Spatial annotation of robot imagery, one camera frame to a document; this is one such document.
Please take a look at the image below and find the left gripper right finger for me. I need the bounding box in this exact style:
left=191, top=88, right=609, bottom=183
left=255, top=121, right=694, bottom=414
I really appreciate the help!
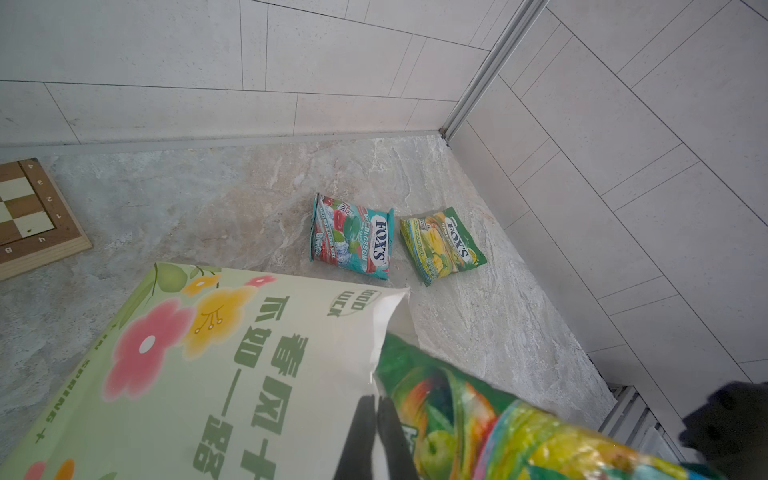
left=377, top=397, right=419, bottom=480

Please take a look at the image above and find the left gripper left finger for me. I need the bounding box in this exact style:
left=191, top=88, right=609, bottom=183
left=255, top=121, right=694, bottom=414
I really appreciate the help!
left=333, top=395, right=377, bottom=480

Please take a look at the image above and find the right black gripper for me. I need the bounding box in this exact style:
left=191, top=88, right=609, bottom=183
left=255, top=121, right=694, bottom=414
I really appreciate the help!
left=679, top=382, right=767, bottom=479

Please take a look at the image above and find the green fruit candy bag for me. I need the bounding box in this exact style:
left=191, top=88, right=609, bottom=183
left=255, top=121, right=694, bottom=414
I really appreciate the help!
left=376, top=334, right=720, bottom=479

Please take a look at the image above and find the white paper gift bag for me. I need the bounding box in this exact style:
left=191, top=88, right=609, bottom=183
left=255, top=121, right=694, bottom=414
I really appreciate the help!
left=1, top=269, right=409, bottom=479

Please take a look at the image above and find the teal mint candy bag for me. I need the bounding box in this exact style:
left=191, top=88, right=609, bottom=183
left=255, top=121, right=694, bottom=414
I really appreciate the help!
left=309, top=193, right=395, bottom=280

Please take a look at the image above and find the green yellow candy bag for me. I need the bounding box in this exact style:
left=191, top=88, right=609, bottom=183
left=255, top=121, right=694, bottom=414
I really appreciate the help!
left=399, top=207, right=487, bottom=286

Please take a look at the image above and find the wooden chessboard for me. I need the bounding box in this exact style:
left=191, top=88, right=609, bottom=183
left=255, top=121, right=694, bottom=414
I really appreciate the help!
left=1, top=158, right=92, bottom=280

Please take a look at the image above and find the aluminium mounting rail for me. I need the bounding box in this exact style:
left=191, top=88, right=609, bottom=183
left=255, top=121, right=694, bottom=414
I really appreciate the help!
left=598, top=383, right=703, bottom=463

